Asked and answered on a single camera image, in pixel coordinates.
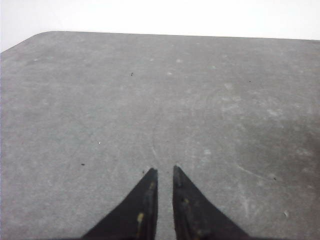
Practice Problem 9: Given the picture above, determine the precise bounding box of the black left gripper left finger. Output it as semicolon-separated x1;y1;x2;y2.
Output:
82;168;158;240

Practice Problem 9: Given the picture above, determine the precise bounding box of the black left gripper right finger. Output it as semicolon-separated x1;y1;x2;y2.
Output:
172;165;250;240

